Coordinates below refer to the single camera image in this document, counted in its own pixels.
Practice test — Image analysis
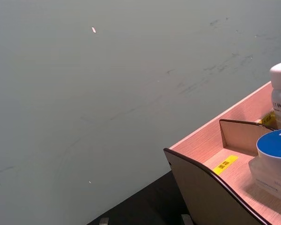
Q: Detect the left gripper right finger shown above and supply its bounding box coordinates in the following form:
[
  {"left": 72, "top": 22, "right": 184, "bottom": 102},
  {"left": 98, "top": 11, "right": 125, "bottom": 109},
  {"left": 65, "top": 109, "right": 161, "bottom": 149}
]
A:
[{"left": 181, "top": 214, "right": 193, "bottom": 225}]

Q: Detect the light wooden desk organizer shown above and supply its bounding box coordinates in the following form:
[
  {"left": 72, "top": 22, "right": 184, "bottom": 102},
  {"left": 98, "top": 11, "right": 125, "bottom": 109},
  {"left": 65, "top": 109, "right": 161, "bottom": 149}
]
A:
[{"left": 163, "top": 81, "right": 281, "bottom": 225}]

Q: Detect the large yellow label sticker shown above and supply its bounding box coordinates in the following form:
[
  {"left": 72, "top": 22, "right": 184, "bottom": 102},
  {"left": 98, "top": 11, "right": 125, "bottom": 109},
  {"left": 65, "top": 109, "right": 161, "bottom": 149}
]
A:
[{"left": 212, "top": 154, "right": 239, "bottom": 175}]

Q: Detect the clear jar with blue lid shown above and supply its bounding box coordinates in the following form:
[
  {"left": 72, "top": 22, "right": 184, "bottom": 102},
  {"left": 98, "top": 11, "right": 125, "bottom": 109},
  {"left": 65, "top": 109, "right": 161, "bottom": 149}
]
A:
[{"left": 248, "top": 128, "right": 281, "bottom": 205}]

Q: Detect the small yellow label sticker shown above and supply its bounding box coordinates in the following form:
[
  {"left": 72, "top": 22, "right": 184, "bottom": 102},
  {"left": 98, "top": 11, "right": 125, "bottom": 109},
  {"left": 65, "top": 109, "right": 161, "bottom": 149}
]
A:
[{"left": 255, "top": 112, "right": 277, "bottom": 130}]

